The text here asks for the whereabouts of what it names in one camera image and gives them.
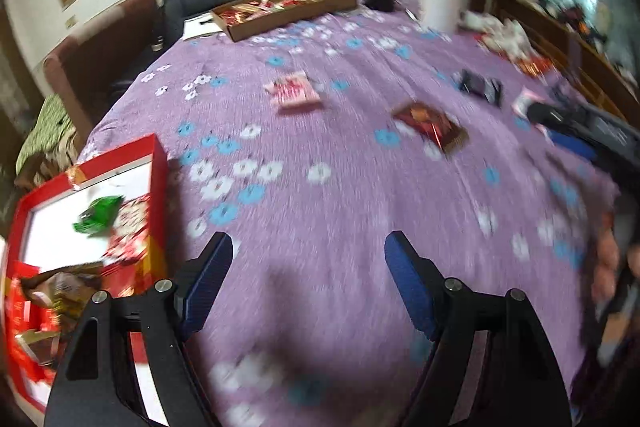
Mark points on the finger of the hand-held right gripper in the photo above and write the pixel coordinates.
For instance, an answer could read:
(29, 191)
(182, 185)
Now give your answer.
(572, 144)
(560, 117)

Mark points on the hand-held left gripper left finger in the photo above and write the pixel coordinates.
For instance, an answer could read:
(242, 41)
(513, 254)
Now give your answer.
(207, 279)

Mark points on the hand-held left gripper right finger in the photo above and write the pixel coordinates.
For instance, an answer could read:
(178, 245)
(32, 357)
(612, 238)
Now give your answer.
(407, 279)

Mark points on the red white heart pattern packet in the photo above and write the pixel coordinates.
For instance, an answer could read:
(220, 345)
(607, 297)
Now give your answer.
(132, 227)

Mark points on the red box with white inside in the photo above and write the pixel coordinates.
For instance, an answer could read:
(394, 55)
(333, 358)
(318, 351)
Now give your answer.
(157, 187)

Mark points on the green snack packet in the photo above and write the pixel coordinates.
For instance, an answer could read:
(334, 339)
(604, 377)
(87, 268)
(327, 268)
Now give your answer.
(97, 214)

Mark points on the brown snack packet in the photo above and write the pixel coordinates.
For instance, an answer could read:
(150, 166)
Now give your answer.
(65, 287)

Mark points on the heap of red wrapped snacks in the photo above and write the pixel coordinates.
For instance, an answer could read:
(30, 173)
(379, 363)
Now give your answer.
(265, 7)

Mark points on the person's right hand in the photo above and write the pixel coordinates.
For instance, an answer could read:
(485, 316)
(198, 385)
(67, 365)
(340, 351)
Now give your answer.
(607, 257)

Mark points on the pink white flat packet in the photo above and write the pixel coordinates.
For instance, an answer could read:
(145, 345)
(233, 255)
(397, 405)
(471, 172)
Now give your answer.
(525, 102)

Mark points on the red gold foil wrapper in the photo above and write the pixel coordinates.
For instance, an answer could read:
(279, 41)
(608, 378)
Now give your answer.
(535, 67)

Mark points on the wooden sideboard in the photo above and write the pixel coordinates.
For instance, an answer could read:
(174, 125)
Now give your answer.
(585, 42)

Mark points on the black snack pouch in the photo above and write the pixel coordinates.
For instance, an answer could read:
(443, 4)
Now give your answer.
(480, 87)

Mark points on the white gloves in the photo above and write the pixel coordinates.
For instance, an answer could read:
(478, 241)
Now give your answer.
(500, 32)

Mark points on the purple floral tablecloth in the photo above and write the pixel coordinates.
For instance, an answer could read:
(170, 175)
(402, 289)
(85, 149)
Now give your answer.
(325, 207)

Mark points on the dark red glossy snack packet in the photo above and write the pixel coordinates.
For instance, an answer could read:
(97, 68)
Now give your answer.
(430, 124)

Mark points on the white jar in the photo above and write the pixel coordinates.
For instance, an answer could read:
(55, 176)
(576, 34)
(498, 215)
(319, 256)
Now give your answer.
(440, 7)

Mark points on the pink snack packet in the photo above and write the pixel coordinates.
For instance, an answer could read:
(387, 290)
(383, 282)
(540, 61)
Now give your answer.
(292, 91)

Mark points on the green patterned cushion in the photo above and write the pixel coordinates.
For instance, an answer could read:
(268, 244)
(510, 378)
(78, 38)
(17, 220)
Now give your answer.
(45, 137)

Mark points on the brown chair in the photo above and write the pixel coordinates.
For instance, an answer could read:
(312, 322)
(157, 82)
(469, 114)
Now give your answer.
(100, 57)

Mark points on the white paper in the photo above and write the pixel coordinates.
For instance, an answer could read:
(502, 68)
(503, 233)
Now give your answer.
(200, 27)

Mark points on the long cardboard tray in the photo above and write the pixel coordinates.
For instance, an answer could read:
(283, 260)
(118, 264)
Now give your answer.
(300, 7)

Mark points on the black camera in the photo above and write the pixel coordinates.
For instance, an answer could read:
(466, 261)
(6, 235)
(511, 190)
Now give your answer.
(381, 1)

